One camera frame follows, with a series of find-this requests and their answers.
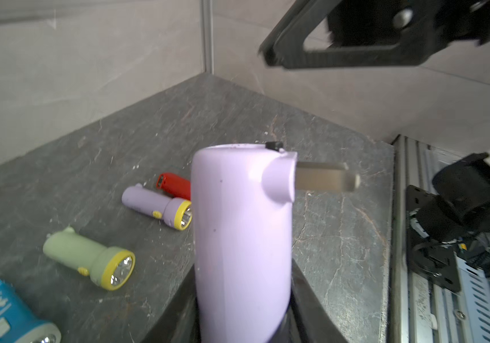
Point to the green flashlight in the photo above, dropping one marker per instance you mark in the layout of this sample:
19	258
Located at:
107	267

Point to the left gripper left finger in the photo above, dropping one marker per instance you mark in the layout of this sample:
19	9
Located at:
179	321

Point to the red flashlight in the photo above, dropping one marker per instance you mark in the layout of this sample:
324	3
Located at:
174	185

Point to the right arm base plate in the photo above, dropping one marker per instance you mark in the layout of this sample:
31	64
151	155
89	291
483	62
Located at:
429	258

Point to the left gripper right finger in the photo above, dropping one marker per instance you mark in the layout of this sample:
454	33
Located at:
311	322

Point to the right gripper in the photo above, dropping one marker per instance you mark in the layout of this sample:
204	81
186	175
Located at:
350	34

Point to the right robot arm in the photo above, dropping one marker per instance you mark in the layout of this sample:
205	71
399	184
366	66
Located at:
462	203

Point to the purple flashlight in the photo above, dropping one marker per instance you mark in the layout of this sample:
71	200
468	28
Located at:
242	201
175	212

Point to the blue flashlight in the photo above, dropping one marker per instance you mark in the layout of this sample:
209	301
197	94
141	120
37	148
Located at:
18	323

